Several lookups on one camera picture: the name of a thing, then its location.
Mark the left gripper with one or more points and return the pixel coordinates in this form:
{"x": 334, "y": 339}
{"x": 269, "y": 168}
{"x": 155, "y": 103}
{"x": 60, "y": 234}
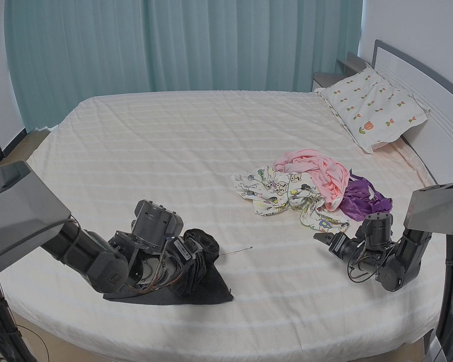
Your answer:
{"x": 181, "y": 262}

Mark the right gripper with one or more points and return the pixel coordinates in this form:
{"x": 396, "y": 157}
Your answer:
{"x": 343, "y": 249}

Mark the black T-shirt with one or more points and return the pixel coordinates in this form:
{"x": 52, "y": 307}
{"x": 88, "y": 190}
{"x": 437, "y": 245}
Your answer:
{"x": 211, "y": 289}

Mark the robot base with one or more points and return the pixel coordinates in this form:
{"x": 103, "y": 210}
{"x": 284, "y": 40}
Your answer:
{"x": 433, "y": 347}

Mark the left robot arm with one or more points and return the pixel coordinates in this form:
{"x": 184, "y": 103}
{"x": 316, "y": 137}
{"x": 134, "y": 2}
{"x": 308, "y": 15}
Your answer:
{"x": 26, "y": 217}

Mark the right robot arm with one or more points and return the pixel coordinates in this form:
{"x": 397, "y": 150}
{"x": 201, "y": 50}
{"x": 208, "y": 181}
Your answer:
{"x": 438, "y": 209}

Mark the bed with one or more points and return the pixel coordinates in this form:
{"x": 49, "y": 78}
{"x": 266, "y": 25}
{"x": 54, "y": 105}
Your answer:
{"x": 173, "y": 145}

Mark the purple garment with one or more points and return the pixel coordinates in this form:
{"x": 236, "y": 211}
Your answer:
{"x": 362, "y": 202}

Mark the pink garment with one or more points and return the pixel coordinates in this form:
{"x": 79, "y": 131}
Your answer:
{"x": 328, "y": 179}

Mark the white printed garment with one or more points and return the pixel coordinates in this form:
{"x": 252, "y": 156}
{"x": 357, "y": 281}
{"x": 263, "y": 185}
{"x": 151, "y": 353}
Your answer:
{"x": 271, "y": 190}

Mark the white printed pillow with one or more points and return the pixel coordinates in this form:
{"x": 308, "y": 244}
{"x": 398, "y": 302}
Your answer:
{"x": 370, "y": 108}

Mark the grey bedside table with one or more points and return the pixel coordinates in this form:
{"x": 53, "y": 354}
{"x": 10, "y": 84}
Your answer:
{"x": 326, "y": 77}

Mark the blue-green curtain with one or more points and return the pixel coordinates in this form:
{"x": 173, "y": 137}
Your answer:
{"x": 154, "y": 32}

